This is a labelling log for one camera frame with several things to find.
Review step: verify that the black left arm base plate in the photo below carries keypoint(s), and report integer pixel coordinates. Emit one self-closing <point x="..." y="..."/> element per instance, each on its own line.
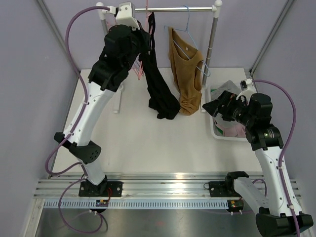
<point x="113" y="188"/>

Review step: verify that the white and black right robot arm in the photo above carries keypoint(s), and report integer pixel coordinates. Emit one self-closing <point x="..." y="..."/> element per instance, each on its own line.
<point x="278" y="213"/>

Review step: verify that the white and metal clothes rack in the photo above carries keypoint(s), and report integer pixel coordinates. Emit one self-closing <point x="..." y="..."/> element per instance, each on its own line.
<point x="215" y="9"/>

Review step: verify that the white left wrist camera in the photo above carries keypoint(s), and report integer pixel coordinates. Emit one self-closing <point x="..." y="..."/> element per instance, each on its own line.
<point x="124" y="15"/>

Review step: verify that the grey tank top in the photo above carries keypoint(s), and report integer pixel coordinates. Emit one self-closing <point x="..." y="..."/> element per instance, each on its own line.
<point x="229" y="86"/>

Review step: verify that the aluminium mounting rail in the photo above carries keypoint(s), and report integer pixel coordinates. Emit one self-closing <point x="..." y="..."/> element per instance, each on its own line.
<point x="140" y="185"/>

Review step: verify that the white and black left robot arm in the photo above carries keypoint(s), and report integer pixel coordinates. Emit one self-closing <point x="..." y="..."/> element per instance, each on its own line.
<point x="122" y="46"/>

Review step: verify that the white slotted cable duct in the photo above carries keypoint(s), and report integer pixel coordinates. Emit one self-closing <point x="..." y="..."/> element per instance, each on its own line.
<point x="139" y="204"/>

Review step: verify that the white plastic basket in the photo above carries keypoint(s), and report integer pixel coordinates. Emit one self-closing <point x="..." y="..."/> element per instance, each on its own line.
<point x="214" y="132"/>

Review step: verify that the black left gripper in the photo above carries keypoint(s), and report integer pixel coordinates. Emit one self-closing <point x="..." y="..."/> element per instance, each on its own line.
<point x="144" y="37"/>

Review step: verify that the pink wire hanger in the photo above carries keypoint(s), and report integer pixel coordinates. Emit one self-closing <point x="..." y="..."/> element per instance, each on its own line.
<point x="138" y="69"/>

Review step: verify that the green tank top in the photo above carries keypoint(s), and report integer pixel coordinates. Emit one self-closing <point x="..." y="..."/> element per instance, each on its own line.
<point x="219" y="129"/>

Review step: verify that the brown tank top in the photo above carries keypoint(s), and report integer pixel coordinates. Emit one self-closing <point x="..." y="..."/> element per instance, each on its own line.
<point x="186" y="63"/>

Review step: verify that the right aluminium frame post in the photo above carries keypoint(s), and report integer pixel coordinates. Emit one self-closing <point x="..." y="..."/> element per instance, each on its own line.
<point x="273" y="32"/>

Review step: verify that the pink hanger with black top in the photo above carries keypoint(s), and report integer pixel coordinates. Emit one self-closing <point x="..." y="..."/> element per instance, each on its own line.
<point x="148" y="13"/>

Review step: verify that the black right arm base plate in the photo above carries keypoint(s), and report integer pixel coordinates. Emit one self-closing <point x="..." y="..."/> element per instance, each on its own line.
<point x="217" y="189"/>

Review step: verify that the aluminium frame post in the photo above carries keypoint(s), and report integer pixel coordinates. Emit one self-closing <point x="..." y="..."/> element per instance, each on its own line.
<point x="43" y="8"/>
<point x="273" y="32"/>

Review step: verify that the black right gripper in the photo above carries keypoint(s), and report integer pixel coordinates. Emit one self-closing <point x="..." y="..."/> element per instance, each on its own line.
<point x="228" y="99"/>

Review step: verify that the left aluminium frame post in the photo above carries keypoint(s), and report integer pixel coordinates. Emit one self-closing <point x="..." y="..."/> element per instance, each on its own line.
<point x="43" y="8"/>

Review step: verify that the pink hanger with grey top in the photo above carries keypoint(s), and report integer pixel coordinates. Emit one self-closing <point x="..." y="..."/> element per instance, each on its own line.
<point x="110" y="20"/>

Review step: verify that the mauve pink tank top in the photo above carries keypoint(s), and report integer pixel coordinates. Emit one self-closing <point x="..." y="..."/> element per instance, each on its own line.
<point x="230" y="128"/>

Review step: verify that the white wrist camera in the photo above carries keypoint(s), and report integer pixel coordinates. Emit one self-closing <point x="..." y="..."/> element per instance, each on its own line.
<point x="124" y="15"/>
<point x="247" y="89"/>

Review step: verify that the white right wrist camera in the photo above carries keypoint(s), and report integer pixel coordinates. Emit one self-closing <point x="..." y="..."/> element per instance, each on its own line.
<point x="247" y="89"/>

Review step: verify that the black tank top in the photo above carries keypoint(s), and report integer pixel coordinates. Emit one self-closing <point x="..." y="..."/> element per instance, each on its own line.
<point x="161" y="98"/>

